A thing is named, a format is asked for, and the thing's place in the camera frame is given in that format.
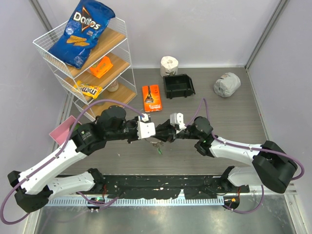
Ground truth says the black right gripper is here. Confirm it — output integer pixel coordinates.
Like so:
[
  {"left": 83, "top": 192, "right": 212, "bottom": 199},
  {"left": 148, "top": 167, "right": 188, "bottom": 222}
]
[{"left": 155, "top": 118, "right": 201, "bottom": 143}]

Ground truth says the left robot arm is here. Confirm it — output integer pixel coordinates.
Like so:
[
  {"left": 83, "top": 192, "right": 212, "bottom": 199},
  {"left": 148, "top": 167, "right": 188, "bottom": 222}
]
[{"left": 8, "top": 105, "right": 155, "bottom": 213}]

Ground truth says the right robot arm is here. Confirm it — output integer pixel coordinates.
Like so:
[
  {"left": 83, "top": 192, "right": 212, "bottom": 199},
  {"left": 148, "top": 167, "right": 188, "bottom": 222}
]
[{"left": 154, "top": 117, "right": 298, "bottom": 194}]

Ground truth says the orange Gillette razor box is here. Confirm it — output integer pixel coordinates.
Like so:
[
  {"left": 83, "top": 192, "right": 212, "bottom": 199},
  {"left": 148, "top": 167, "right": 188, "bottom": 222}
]
[{"left": 142, "top": 84, "right": 162, "bottom": 113}]

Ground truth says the black plastic bin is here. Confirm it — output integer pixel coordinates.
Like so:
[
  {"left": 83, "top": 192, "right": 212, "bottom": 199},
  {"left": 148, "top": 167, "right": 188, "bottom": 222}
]
[{"left": 163, "top": 74, "right": 195, "bottom": 99}]

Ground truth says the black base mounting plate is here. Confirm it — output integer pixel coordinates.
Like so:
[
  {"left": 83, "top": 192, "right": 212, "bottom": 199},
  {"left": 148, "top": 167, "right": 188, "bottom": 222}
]
[{"left": 76, "top": 174, "right": 251, "bottom": 200}]

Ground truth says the yellow M&M candy bag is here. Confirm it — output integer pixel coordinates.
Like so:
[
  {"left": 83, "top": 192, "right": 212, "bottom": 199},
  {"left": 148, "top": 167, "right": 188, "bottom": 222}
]
[{"left": 74, "top": 80, "right": 103, "bottom": 99}]

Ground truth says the white toilet paper roll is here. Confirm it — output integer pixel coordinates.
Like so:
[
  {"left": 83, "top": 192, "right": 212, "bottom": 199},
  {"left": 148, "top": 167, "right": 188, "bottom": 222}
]
[{"left": 160, "top": 56, "right": 179, "bottom": 77}]

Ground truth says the pink box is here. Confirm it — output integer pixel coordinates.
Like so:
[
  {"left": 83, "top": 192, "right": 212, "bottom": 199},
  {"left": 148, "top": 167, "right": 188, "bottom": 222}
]
[{"left": 49, "top": 116, "right": 76, "bottom": 145}]

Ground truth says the orange snack pouch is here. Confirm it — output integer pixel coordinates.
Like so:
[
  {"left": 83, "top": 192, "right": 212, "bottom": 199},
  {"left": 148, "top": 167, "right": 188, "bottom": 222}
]
[{"left": 88, "top": 56, "right": 113, "bottom": 78}]

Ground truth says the grey wrapped bundle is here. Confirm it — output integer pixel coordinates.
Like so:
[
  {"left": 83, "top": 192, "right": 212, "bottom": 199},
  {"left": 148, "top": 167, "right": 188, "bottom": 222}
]
[{"left": 213, "top": 72, "right": 241, "bottom": 98}]

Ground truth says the blue Doritos chip bag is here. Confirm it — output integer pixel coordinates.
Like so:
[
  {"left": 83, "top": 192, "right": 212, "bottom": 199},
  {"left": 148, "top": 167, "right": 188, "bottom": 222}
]
[{"left": 48, "top": 0, "right": 115, "bottom": 69}]

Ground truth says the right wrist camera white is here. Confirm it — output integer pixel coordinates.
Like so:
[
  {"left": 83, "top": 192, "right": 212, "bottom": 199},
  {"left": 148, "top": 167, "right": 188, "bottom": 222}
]
[{"left": 170, "top": 113, "right": 186, "bottom": 132}]

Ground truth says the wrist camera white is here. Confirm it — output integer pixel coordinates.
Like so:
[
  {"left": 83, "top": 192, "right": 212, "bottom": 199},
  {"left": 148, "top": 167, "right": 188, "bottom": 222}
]
[
  {"left": 137, "top": 114, "right": 156, "bottom": 139},
  {"left": 170, "top": 113, "right": 186, "bottom": 132}
]

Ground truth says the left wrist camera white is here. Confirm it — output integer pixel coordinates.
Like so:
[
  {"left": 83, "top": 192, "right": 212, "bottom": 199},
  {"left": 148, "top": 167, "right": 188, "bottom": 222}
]
[{"left": 137, "top": 114, "right": 156, "bottom": 139}]

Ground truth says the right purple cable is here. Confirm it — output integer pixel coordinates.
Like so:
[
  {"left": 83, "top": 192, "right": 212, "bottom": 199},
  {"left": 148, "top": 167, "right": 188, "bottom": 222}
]
[{"left": 185, "top": 97, "right": 305, "bottom": 215}]

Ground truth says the purple cable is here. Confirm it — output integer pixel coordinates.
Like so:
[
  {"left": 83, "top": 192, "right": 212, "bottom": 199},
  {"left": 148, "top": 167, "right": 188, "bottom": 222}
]
[
  {"left": 0, "top": 99, "right": 148, "bottom": 224},
  {"left": 185, "top": 97, "right": 305, "bottom": 215}
]

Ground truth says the white slotted cable duct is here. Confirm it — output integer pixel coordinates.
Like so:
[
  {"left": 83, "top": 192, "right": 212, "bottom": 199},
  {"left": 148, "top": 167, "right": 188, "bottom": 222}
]
[{"left": 46, "top": 195, "right": 224, "bottom": 207}]

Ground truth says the white wire shelf rack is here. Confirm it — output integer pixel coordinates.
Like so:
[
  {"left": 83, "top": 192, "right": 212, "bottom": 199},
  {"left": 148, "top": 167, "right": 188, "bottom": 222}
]
[{"left": 33, "top": 18, "right": 137, "bottom": 111}]

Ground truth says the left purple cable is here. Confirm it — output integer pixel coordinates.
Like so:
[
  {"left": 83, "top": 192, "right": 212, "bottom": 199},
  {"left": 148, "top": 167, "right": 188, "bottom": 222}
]
[{"left": 0, "top": 99, "right": 148, "bottom": 224}]

